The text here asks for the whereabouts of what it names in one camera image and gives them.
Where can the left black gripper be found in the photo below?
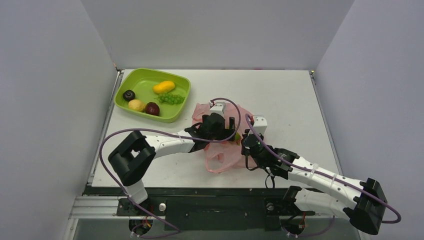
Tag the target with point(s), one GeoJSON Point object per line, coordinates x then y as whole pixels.
{"type": "Point", "coordinates": [227, 133]}

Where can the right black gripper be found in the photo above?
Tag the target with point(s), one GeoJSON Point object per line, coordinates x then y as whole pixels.
{"type": "Point", "coordinates": [248, 137]}

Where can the pink plastic bag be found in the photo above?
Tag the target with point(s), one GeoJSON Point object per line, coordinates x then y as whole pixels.
{"type": "Point", "coordinates": [221, 157]}

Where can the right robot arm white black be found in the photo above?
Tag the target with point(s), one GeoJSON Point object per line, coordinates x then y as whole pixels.
{"type": "Point", "coordinates": [361, 202]}

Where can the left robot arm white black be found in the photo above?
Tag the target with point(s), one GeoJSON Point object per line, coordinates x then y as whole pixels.
{"type": "Point", "coordinates": [131, 159]}

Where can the green fake grapes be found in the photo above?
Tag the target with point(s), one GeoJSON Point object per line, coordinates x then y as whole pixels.
{"type": "Point", "coordinates": [170, 98]}

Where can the yellow fake mango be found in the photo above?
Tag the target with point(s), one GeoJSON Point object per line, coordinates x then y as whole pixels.
{"type": "Point", "coordinates": [164, 87]}

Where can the dark red fake apple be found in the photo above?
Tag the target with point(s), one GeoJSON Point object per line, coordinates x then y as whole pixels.
{"type": "Point", "coordinates": [152, 108]}

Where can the yellow fake lemon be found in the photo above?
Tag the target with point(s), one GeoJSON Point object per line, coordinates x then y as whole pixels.
{"type": "Point", "coordinates": [137, 105]}

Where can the dark fake mangosteen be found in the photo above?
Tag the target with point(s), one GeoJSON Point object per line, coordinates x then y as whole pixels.
{"type": "Point", "coordinates": [129, 95]}

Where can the green plastic tray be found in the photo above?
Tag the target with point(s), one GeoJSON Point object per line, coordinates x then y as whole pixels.
{"type": "Point", "coordinates": [141, 81]}

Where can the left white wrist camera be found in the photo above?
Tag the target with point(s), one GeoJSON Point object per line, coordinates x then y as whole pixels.
{"type": "Point", "coordinates": [217, 108]}

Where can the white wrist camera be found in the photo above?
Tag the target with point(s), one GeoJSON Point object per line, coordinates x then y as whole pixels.
{"type": "Point", "coordinates": [260, 124]}
{"type": "Point", "coordinates": [217, 108]}

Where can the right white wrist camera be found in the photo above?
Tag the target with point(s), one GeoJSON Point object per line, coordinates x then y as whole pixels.
{"type": "Point", "coordinates": [260, 124]}

